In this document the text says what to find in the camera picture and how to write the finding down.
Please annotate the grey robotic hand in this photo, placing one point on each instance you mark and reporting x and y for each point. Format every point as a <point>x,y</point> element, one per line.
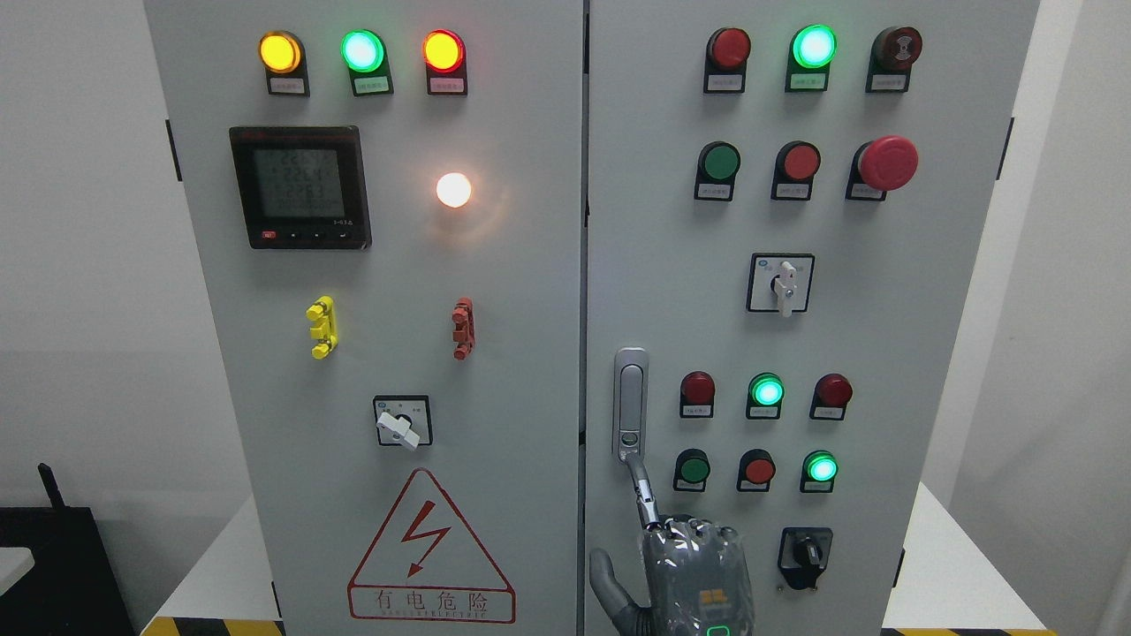
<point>696,572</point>

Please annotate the silver door swing handle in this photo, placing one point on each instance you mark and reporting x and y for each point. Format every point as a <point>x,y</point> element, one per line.
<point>630,383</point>

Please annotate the grey right cabinet door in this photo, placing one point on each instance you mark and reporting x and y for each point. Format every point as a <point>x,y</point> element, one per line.
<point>669,274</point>

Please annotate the grey cabinet door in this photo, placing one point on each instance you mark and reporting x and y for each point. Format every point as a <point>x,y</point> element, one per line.
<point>669,274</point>
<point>505,420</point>

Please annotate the grey left cabinet door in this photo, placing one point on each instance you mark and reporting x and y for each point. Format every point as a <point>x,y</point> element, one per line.
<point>505,420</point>

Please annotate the green push button lower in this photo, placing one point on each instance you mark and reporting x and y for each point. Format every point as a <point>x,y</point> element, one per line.
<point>691,471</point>

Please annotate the green push button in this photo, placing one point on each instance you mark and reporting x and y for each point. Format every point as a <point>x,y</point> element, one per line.
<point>716,170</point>
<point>691,471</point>

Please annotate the red push button lower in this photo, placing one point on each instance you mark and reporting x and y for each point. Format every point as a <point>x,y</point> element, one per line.
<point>755,471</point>

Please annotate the red push button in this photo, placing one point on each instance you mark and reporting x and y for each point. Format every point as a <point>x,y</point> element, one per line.
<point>795,168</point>
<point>755,471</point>

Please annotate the green lit button lower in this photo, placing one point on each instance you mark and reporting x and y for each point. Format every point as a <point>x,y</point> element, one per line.
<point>818,472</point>

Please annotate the dark red indicator light middle-left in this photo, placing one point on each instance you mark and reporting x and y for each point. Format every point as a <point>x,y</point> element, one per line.
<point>697,395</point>

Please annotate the green indicator light middle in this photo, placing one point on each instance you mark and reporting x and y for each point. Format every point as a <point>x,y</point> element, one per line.
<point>764,397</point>

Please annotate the green indicator light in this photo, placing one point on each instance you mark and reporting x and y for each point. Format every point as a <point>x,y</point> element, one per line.
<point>367,61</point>
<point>764,397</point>
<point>808,65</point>

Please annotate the dark red indicator light middle-right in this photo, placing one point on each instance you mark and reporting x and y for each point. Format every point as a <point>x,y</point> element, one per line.
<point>831,396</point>

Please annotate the white platform with hazard stripes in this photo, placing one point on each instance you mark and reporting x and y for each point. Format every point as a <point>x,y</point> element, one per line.
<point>946,585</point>

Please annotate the red electric hazard warning sticker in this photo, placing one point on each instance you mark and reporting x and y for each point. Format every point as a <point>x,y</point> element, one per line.
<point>427,564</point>

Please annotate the red terminal clip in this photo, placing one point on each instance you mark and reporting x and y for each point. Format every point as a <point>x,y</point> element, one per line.
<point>463,333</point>

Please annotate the green push button upper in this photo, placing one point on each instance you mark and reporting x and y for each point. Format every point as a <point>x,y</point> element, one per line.
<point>716,170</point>

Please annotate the red push button upper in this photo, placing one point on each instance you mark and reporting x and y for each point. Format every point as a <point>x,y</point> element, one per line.
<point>795,168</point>

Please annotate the yellow terminal clip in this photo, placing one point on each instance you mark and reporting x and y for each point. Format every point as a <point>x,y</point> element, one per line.
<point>323,328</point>

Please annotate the red emergency stop mushroom button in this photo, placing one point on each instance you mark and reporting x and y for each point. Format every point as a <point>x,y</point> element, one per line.
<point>881,166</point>

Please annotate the white glowing indicator light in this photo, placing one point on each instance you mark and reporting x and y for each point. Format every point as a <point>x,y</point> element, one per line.
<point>454,190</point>

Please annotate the red indicator light top right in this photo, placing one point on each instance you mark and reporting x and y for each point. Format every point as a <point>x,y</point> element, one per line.
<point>725,61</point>

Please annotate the green indicator light top right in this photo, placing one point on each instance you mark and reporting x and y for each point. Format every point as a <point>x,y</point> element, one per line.
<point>808,65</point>

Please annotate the black digital power meter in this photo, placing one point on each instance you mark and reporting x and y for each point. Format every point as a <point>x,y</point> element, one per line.
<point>302,187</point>

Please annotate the dark red buzzer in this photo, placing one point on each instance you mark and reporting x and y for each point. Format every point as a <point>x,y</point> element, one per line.
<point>893,54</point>

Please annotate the red indicator light top left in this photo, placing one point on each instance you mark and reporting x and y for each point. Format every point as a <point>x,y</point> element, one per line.
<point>445,56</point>

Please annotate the green indicator light top left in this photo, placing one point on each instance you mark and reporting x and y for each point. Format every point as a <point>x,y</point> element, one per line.
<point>367,61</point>

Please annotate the black box with antenna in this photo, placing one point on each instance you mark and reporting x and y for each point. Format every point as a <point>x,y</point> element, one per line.
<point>71,589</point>

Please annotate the yellow indicator light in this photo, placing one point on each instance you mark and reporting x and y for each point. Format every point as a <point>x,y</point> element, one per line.
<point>285,61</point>

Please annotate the black rotary knob switch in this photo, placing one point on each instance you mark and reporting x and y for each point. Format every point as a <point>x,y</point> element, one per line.
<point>803,555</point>

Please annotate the white selector switch upper right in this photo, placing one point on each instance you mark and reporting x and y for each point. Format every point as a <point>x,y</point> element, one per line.
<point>779,283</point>

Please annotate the white selector switch left door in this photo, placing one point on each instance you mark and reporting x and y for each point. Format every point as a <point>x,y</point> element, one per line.
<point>403,420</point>

